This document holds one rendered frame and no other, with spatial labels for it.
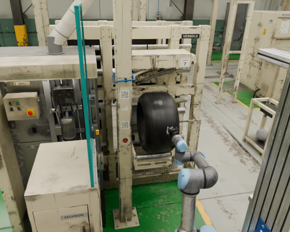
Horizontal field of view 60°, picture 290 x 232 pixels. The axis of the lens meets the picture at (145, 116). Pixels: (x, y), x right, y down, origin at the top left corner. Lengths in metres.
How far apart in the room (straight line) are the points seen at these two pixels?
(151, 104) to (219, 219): 1.65
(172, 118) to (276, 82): 4.49
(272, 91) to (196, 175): 5.09
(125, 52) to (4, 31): 9.66
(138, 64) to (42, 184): 1.32
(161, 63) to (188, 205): 1.33
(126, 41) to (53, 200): 1.22
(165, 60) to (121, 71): 0.51
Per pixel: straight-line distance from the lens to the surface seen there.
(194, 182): 1.49
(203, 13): 12.10
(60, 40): 2.28
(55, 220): 1.67
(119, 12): 1.98
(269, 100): 4.56
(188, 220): 1.63
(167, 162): 2.43
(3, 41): 11.60
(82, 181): 1.57
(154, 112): 2.09
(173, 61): 2.41
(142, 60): 2.33
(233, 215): 3.26
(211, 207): 3.27
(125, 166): 2.48
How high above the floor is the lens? 2.26
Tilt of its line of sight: 26 degrees down
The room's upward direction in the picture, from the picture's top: 1 degrees clockwise
